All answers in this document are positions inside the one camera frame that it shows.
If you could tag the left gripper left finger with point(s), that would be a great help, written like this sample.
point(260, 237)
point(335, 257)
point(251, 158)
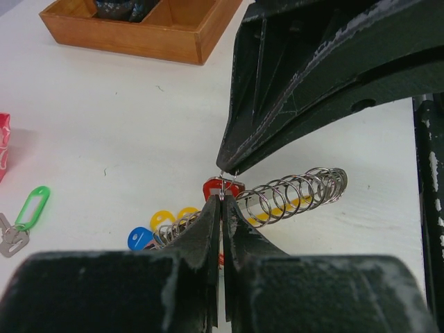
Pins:
point(174, 289)

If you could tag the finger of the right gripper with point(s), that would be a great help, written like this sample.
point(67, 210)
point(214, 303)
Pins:
point(415, 74)
point(274, 40)

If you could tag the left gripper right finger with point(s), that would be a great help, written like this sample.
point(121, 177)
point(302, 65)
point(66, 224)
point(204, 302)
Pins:
point(268, 290)

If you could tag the key with red tag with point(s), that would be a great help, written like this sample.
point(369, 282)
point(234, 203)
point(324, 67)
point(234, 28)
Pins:
point(221, 186)

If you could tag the key with green tag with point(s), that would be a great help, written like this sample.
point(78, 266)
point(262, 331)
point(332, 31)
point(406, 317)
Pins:
point(15, 236)

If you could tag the wooden compartment tray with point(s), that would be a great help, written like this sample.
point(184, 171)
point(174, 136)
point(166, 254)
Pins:
point(179, 31)

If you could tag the black coiled item left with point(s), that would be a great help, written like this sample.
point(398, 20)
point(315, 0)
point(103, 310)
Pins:
point(124, 10)

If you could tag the crumpled pink plastic bag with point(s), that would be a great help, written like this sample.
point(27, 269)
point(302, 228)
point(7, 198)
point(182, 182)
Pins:
point(5, 137)

